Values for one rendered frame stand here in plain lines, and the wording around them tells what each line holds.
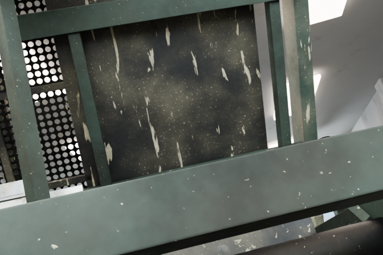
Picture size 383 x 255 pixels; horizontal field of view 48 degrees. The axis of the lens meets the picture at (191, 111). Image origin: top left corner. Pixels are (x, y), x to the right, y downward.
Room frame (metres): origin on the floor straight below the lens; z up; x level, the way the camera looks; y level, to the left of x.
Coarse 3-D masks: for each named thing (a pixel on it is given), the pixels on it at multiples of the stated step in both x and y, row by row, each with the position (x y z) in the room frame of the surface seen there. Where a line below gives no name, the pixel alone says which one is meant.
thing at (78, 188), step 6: (78, 186) 1.20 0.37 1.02; (54, 192) 1.19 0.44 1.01; (60, 192) 1.19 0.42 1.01; (66, 192) 1.19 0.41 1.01; (72, 192) 1.20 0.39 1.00; (24, 198) 1.17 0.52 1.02; (0, 204) 1.16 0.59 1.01; (6, 204) 1.16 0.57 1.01; (12, 204) 1.17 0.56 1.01; (18, 204) 1.17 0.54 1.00
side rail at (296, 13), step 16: (288, 0) 1.36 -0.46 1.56; (304, 0) 1.34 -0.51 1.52; (288, 16) 1.41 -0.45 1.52; (304, 16) 1.38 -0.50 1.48; (288, 32) 1.46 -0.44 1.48; (304, 32) 1.42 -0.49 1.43; (288, 48) 1.51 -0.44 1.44; (304, 48) 1.45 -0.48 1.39; (288, 64) 1.56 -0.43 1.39; (304, 64) 1.49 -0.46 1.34; (288, 80) 1.61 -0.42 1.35; (304, 80) 1.53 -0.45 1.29; (304, 96) 1.57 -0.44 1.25; (304, 112) 1.61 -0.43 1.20; (304, 128) 1.65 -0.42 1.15
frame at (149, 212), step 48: (336, 144) 0.59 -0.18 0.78; (96, 192) 0.53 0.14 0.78; (144, 192) 0.54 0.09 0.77; (192, 192) 0.55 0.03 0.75; (240, 192) 0.56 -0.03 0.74; (288, 192) 0.58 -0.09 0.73; (336, 192) 0.59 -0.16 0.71; (0, 240) 0.51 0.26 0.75; (48, 240) 0.52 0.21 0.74; (96, 240) 0.53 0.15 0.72; (144, 240) 0.54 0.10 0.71; (192, 240) 0.57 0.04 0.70; (240, 240) 1.70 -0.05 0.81; (288, 240) 1.73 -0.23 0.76; (336, 240) 1.23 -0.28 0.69
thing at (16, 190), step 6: (18, 180) 1.17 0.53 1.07; (0, 186) 1.16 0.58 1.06; (6, 186) 1.16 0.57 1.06; (12, 186) 1.16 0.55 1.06; (18, 186) 1.16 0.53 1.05; (0, 192) 1.16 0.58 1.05; (6, 192) 1.16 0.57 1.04; (12, 192) 1.16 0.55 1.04; (18, 192) 1.16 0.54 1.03; (24, 192) 1.17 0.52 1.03; (0, 198) 1.16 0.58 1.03; (6, 198) 1.16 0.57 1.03; (12, 198) 1.16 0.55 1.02; (18, 198) 1.17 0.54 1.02
